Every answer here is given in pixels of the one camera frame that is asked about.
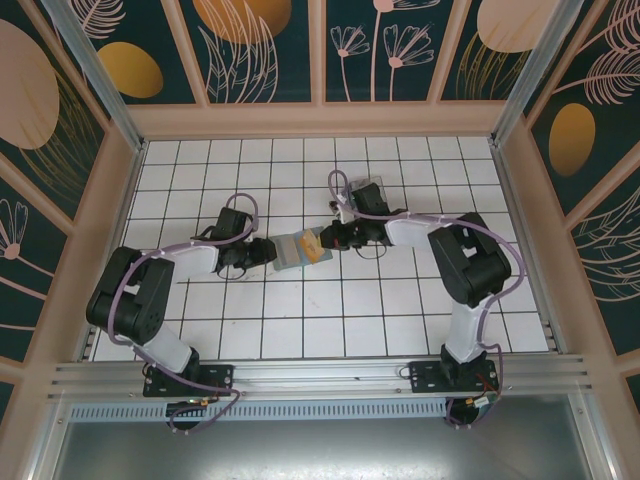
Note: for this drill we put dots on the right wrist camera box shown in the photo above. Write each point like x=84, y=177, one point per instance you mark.
x=370, y=199

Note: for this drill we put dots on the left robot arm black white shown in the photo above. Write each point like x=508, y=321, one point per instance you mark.
x=135, y=300

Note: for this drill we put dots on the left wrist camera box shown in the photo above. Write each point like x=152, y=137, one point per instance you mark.
x=234, y=222

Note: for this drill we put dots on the large cream oval wall panel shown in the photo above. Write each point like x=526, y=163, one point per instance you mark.
x=30, y=100

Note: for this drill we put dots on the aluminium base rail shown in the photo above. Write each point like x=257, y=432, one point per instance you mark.
x=325, y=380

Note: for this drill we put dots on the cream circle wall panel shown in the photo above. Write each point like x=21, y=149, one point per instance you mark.
x=480, y=65

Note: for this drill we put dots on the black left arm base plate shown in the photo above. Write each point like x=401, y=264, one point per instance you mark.
x=220, y=380

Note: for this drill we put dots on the golden oval fern wall panel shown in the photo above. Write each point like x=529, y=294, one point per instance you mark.
x=600, y=100

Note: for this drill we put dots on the golden circle leaf wall panel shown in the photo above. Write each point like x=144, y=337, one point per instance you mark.
x=240, y=75

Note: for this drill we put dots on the pink fern wall panel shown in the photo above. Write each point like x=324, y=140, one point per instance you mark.
x=610, y=260

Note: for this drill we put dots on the aluminium corner post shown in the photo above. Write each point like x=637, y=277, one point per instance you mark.
x=111, y=95
x=529, y=75

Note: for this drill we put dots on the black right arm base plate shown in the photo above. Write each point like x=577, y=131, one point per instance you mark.
x=425, y=377

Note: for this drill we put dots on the yellow power connector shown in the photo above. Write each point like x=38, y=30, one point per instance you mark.
x=481, y=402
x=207, y=401

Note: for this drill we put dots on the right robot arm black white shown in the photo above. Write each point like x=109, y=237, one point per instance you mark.
x=470, y=260

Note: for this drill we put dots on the pink flowers wall panel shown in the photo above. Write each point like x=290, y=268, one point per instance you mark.
x=375, y=75

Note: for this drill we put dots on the orange credit card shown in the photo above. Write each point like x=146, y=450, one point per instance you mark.
x=312, y=245

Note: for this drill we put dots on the single flower wall panel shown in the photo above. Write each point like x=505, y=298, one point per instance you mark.
x=25, y=240

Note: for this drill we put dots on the grey metal sheet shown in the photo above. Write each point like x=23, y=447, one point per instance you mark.
x=325, y=450

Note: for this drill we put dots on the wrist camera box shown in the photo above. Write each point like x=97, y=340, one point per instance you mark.
x=234, y=222
x=370, y=199

